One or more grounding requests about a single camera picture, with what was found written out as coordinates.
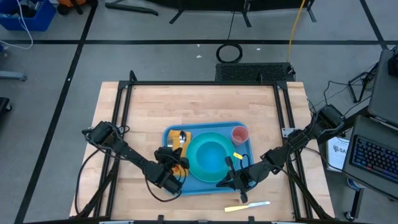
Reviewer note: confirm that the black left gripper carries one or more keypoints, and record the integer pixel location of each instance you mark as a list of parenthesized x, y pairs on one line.
[(171, 163)]

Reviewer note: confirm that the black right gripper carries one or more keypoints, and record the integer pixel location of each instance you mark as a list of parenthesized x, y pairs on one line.
[(248, 175)]

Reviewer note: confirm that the yellow cloth napkin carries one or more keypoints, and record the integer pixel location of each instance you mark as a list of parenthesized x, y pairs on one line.
[(176, 137)]

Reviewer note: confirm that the silver metal spoon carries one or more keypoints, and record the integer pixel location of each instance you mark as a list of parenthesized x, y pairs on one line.
[(183, 135)]

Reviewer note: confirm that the teal round plate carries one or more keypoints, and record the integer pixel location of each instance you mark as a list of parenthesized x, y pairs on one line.
[(199, 174)]

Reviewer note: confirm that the pink plastic cup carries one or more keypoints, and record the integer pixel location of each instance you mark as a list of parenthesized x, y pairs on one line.
[(240, 134)]

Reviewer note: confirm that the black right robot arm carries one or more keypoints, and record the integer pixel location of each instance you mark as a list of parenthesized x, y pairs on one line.
[(298, 140)]

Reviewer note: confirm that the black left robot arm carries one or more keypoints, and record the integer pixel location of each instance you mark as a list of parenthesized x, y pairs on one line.
[(133, 158)]

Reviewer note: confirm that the blue plastic tray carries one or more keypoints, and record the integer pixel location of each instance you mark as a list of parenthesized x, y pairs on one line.
[(211, 188)]

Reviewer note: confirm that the black perforated case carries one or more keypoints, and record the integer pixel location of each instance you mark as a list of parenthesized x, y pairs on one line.
[(248, 72)]

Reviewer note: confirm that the white printed paper sheet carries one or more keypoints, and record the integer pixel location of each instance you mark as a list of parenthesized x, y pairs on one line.
[(337, 152)]

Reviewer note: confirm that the black caster leg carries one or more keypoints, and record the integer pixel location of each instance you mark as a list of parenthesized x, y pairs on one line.
[(354, 202)]

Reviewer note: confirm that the grey laptop lit keyboard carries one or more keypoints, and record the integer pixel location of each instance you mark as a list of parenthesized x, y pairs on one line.
[(373, 155)]

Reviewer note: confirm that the black flat bar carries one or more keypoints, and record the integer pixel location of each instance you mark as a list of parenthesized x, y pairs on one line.
[(130, 8)]

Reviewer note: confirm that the black folding partition screen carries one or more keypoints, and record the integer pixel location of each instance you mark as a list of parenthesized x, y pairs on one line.
[(217, 4)]

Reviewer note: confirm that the black tripod stand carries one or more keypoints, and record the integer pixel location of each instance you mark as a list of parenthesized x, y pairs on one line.
[(353, 90)]

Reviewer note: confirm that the black caster wheel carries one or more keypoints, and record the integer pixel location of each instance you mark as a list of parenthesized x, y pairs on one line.
[(4, 104)]

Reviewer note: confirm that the grey metal foot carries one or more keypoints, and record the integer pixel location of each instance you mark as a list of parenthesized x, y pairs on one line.
[(12, 76)]

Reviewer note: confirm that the grey laptop lid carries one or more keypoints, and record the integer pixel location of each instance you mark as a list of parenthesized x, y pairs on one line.
[(384, 93)]

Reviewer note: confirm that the orange black tool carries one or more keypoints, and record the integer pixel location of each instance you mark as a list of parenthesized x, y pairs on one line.
[(71, 2)]

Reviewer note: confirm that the blue storage bin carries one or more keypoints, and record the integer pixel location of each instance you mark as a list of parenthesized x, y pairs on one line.
[(37, 21)]

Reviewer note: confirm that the silver metal bracket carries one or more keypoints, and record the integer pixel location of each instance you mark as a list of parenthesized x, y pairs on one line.
[(286, 132)]

